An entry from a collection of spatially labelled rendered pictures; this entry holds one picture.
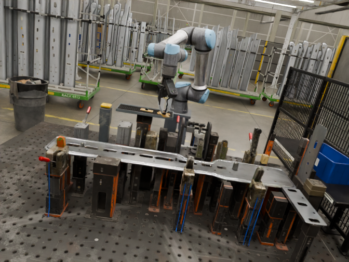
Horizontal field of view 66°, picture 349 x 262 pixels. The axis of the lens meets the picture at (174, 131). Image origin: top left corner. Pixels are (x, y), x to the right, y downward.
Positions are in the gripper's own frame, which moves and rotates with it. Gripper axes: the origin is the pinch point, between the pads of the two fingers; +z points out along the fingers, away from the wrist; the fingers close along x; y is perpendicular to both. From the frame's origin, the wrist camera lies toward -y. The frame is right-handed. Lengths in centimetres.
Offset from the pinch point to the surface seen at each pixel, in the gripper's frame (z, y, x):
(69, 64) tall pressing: 51, 435, 32
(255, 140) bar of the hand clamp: 12, -13, -57
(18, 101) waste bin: 81, 272, 102
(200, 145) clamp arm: 19.6, -2.7, -25.4
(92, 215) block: 54, -12, 37
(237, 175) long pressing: 26, -28, -37
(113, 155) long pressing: 25.7, -0.2, 25.5
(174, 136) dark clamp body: 18.3, 7.7, -12.5
